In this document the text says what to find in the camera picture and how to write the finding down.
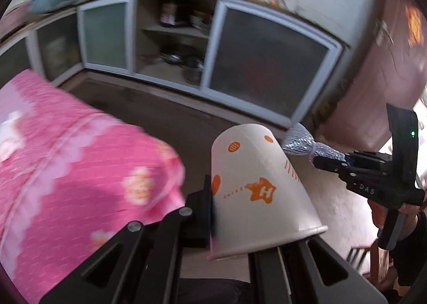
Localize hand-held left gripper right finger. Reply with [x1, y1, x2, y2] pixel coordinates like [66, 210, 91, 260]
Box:
[248, 237, 388, 304]

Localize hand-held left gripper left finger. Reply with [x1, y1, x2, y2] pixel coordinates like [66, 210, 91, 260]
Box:
[39, 174, 214, 304]

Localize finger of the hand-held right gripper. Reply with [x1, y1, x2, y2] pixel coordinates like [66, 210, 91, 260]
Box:
[345, 150, 393, 172]
[312, 155, 355, 177]

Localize silver mesh wrapper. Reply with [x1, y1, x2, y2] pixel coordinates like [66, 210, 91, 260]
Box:
[281, 123, 348, 163]

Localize white paper cup orange print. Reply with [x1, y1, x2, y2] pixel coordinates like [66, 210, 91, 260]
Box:
[207, 123, 328, 261]

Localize person's right forearm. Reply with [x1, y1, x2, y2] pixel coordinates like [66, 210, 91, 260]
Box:
[389, 212, 427, 289]

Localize person's right hand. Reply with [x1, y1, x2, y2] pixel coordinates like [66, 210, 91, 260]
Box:
[367, 198, 424, 230]

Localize person's dark clothing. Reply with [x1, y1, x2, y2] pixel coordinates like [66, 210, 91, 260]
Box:
[177, 277, 251, 304]

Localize brown door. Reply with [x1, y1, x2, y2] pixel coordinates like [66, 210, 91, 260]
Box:
[332, 0, 427, 159]

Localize wooden chair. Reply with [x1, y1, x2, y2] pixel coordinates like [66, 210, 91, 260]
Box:
[346, 240, 392, 285]

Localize white framed glass door cabinet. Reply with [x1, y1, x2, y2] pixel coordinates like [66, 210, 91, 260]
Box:
[0, 0, 351, 130]

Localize orange door sticker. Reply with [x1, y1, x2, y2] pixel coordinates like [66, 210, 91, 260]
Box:
[405, 5, 423, 46]

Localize pink floral blanket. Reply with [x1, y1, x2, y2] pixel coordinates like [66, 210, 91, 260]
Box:
[0, 69, 187, 304]

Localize dark cooking pots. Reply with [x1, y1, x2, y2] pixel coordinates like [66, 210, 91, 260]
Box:
[159, 52, 205, 84]

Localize dark jar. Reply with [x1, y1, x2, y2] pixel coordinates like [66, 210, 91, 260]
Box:
[159, 2, 178, 26]

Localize blue plastic basin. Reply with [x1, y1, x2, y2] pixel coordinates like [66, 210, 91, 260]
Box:
[30, 0, 82, 14]

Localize pink container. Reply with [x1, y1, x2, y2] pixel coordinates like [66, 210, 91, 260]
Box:
[0, 2, 33, 30]

